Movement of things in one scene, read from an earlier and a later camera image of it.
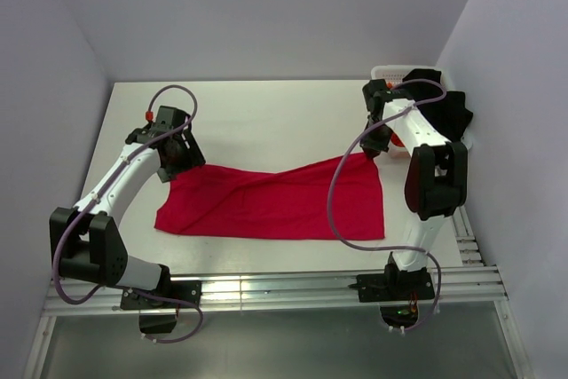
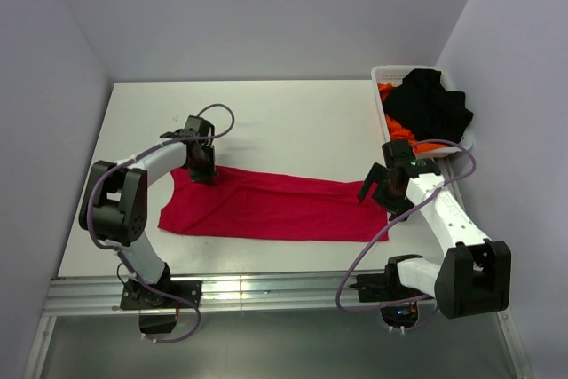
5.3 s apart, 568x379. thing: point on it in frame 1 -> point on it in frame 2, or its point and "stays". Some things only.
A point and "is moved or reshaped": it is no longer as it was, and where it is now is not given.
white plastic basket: [394, 75] stays
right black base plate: [398, 287] stays
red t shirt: [285, 201] is moved or reshaped
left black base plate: [188, 291] stays
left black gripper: [193, 158] -> [207, 176]
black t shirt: [450, 114] stays
